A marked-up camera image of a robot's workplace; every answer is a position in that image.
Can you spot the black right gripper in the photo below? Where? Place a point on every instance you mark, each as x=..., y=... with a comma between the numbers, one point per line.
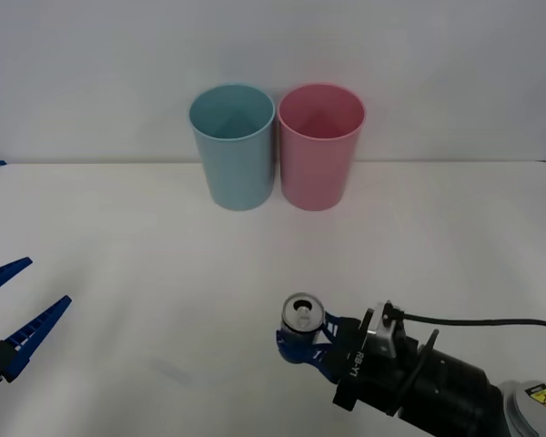
x=368, y=378

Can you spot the silver drink can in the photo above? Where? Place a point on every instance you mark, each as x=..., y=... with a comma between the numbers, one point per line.
x=300, y=316

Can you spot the pink plastic bin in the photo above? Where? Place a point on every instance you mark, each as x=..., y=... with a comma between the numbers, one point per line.
x=316, y=177

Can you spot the pale blue plastic bin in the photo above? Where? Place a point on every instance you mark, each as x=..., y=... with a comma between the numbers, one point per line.
x=236, y=173

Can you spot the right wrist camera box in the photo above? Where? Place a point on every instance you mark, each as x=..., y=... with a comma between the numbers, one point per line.
x=384, y=337

